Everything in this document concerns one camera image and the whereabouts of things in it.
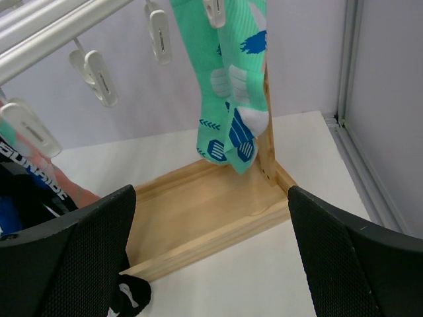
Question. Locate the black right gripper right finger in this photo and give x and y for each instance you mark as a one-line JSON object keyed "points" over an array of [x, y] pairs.
{"points": [[355, 267]]}

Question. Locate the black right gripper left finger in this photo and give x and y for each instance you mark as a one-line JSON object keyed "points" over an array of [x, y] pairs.
{"points": [[68, 266]]}

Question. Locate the black sock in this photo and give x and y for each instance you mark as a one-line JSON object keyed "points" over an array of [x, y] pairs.
{"points": [[28, 196], [131, 295]]}

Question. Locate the wooden hanging rack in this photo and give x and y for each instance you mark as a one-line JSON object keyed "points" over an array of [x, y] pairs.
{"points": [[201, 209]]}

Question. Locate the right green blue sock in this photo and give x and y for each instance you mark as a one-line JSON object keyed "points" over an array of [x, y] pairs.
{"points": [[243, 42]]}

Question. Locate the green blue sock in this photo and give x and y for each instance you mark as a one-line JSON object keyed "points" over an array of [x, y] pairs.
{"points": [[202, 45], [243, 42]]}

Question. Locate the left green blue sock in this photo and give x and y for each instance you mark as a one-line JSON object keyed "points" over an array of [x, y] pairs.
{"points": [[202, 45]]}

